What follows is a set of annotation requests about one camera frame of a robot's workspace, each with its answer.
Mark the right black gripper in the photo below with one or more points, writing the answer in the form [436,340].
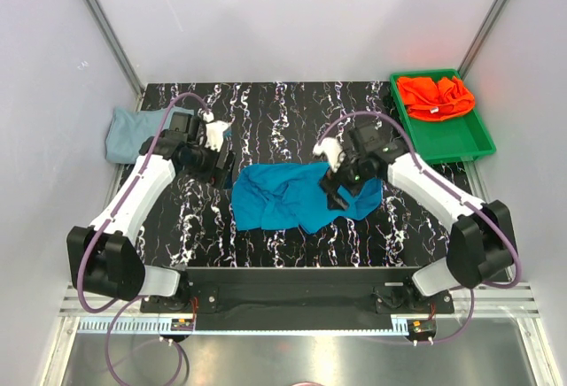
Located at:
[330,186]

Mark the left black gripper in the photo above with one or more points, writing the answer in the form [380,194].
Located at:
[221,178]

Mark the teal blue t shirt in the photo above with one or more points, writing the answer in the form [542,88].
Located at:
[288,195]

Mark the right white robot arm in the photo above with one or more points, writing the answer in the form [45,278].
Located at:
[481,235]

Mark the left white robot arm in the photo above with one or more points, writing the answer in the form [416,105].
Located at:
[102,256]

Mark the black marble pattern mat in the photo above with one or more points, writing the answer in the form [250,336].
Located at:
[192,224]

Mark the folded grey-blue t shirt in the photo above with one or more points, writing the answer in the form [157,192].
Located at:
[127,133]

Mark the green plastic bin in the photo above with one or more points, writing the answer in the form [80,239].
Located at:
[461,139]

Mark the orange t shirt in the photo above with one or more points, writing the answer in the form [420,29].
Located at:
[435,101]

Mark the left black connector box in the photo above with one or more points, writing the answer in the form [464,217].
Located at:
[183,324]

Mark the black connector box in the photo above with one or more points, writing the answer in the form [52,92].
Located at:
[183,324]
[422,330]

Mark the right black connector box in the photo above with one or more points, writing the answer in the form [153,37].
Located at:
[422,330]

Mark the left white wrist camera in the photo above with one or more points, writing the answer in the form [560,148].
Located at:
[215,132]

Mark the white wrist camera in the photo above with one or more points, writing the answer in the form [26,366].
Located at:
[332,150]
[215,132]

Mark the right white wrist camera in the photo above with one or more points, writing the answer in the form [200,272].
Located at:
[332,150]

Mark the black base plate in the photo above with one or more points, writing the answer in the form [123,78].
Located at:
[305,301]

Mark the aluminium rail frame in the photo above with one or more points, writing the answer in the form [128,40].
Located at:
[299,338]

